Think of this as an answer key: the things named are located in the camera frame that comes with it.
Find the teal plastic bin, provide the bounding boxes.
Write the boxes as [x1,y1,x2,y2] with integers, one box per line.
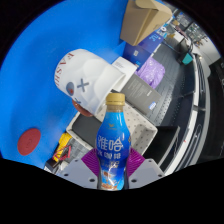
[180,52,194,66]

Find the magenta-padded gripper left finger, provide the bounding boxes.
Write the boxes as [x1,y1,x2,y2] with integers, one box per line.
[59,148,101,188]

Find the dark wall shelf unit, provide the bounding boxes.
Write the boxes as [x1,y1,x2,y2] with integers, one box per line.
[143,49,224,176]

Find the purple plastic bag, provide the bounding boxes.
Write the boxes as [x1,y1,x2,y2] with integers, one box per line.
[134,55,166,90]

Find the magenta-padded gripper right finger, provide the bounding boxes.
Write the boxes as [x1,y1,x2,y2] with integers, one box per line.
[125,147,166,189]

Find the blue carton box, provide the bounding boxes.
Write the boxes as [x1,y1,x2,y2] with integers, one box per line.
[123,31,166,69]

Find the white mug with brown handle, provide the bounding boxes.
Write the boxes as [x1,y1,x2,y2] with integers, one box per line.
[54,48,127,118]

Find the dark grey upright box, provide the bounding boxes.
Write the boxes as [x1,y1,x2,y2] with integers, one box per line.
[119,73,163,118]

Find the black rectangular speaker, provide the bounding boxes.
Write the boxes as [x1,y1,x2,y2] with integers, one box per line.
[71,114,103,149]

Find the flat round red coaster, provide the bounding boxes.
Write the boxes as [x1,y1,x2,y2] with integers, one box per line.
[17,127,42,157]

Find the yellow multimeter with red leads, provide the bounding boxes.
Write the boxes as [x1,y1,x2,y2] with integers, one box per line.
[51,132,74,163]

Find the small white box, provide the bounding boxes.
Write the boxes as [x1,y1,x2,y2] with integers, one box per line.
[111,56,138,92]

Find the grey small-parts drawer cabinet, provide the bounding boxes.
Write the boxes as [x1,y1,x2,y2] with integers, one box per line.
[64,138,88,168]

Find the blue drink bottle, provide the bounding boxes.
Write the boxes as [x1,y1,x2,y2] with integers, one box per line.
[95,92,132,192]

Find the brown cardboard box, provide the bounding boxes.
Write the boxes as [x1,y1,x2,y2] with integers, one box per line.
[119,0,173,47]

